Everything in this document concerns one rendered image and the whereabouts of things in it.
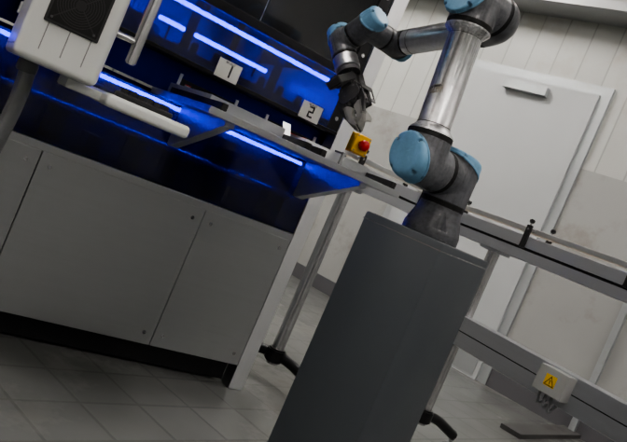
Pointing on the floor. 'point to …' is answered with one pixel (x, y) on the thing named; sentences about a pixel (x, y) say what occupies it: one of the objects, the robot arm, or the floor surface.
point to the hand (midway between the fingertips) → (357, 127)
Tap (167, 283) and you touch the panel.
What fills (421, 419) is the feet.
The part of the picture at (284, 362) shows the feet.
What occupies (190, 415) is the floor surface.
